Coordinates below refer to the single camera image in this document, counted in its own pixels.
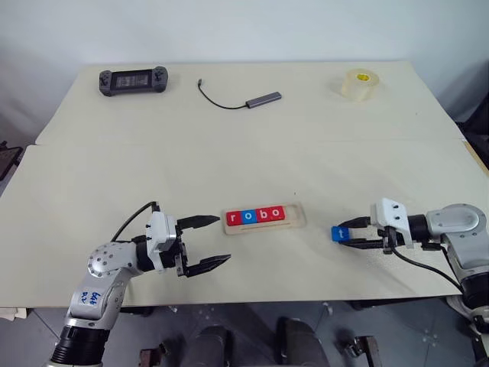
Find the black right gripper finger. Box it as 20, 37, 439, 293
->
335, 216, 373, 230
342, 237, 385, 252

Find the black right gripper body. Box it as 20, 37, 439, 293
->
376, 225, 406, 255

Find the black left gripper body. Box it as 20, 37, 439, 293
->
160, 227, 191, 279

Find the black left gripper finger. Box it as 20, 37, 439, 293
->
176, 214, 222, 235
185, 253, 233, 278

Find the wooden tile tray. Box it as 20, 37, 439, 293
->
221, 202, 307, 236

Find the red-brown metal foot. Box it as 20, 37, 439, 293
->
342, 335, 380, 367
138, 346, 164, 367

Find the clear packing tape roll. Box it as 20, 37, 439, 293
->
341, 68, 381, 103

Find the dark chair beside table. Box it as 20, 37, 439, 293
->
455, 102, 489, 170

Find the black handheld game controller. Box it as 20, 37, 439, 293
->
98, 66, 170, 97

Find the beige flat box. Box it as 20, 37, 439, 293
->
0, 305, 28, 321

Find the black equipment beside table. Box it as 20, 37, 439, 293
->
0, 140, 24, 181

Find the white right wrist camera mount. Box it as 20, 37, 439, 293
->
370, 197, 416, 250

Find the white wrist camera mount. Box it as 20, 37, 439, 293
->
370, 197, 416, 250
144, 211, 179, 274

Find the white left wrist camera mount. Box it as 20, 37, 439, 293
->
144, 211, 179, 274

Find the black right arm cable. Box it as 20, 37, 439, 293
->
390, 246, 465, 296

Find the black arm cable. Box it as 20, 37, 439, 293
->
390, 246, 465, 296
110, 200, 160, 243

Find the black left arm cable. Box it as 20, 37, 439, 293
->
110, 200, 160, 243

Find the grey usb hub with cable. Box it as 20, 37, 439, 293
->
197, 78, 283, 111

